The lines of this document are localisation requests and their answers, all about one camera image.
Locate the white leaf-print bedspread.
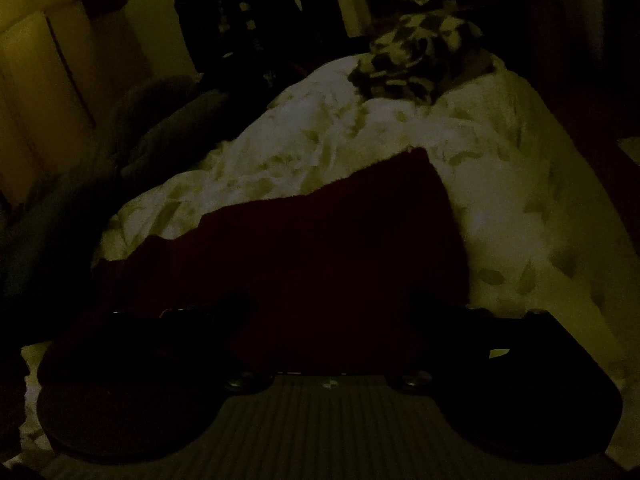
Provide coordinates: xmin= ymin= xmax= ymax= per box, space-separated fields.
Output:
xmin=20 ymin=54 xmax=640 ymax=461

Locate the black white checkered cloth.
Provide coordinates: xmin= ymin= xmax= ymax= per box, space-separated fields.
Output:
xmin=347 ymin=0 xmax=502 ymax=107

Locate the grey blanket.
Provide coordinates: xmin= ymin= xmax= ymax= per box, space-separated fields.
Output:
xmin=0 ymin=74 xmax=237 ymax=312

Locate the dark red garment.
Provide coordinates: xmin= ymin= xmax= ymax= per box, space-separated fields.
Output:
xmin=37 ymin=147 xmax=472 ymax=387

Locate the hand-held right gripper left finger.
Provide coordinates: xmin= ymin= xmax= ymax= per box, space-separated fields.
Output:
xmin=65 ymin=289 xmax=252 ymax=387

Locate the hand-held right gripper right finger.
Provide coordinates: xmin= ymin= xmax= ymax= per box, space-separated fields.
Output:
xmin=409 ymin=292 xmax=609 ymax=387

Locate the wooden wardrobe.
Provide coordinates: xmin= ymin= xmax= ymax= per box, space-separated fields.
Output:
xmin=0 ymin=0 xmax=157 ymax=207

